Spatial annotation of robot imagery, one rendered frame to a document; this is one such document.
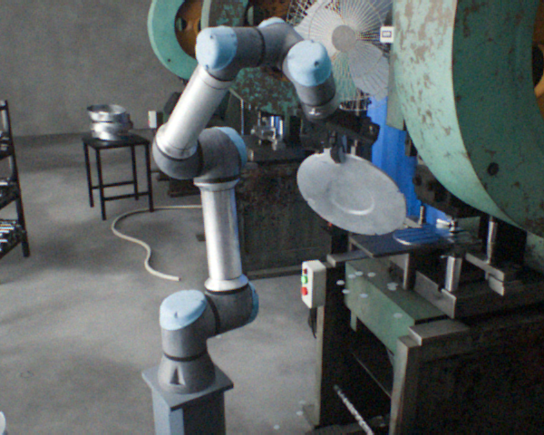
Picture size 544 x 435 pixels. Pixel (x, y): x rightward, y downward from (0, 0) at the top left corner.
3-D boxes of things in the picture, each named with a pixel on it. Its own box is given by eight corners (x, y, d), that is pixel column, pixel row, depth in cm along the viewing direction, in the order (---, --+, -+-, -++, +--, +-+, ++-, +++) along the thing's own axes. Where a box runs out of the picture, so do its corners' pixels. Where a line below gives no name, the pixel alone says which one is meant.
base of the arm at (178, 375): (172, 401, 139) (170, 367, 136) (149, 372, 151) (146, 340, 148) (225, 381, 147) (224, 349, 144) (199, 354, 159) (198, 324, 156)
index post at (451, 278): (450, 292, 140) (453, 256, 137) (442, 286, 142) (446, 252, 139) (459, 290, 141) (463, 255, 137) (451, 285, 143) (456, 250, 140)
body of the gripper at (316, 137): (311, 124, 128) (301, 90, 117) (348, 126, 125) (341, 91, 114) (304, 152, 124) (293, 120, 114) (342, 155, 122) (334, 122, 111)
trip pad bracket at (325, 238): (329, 289, 183) (331, 233, 176) (317, 277, 192) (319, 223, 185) (345, 286, 185) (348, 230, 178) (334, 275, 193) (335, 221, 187)
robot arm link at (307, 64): (310, 28, 103) (336, 53, 99) (320, 68, 113) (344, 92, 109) (275, 51, 103) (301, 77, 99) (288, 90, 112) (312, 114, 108)
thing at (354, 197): (333, 236, 157) (334, 235, 157) (425, 233, 136) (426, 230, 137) (276, 162, 143) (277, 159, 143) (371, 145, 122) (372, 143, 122)
